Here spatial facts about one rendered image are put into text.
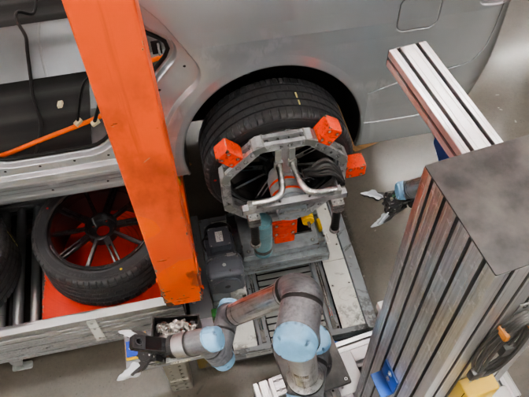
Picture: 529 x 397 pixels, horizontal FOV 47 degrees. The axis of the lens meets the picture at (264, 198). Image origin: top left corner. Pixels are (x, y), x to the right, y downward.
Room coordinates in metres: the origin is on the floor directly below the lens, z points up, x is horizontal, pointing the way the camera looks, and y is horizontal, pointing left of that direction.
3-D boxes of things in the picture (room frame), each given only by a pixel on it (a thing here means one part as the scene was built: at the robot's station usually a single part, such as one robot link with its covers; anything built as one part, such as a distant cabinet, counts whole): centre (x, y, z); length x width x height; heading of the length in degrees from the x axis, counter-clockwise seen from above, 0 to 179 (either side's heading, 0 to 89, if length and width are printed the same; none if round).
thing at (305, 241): (1.76, -0.05, 0.32); 0.40 x 0.30 x 0.28; 100
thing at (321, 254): (1.76, -0.06, 0.13); 0.50 x 0.36 x 0.10; 100
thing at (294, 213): (1.53, -0.10, 0.85); 0.21 x 0.14 x 0.14; 10
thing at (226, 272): (1.57, 0.23, 0.26); 0.42 x 0.18 x 0.35; 10
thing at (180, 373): (1.04, 0.44, 0.21); 0.10 x 0.10 x 0.42; 10
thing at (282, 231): (1.63, -0.08, 0.48); 0.16 x 0.12 x 0.17; 10
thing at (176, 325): (1.04, 0.39, 0.51); 0.20 x 0.14 x 0.13; 91
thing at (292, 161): (1.49, -0.20, 1.03); 0.19 x 0.18 x 0.11; 10
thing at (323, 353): (0.78, -0.14, 0.98); 0.13 x 0.12 x 0.14; 168
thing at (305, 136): (1.60, -0.08, 0.85); 0.54 x 0.07 x 0.54; 100
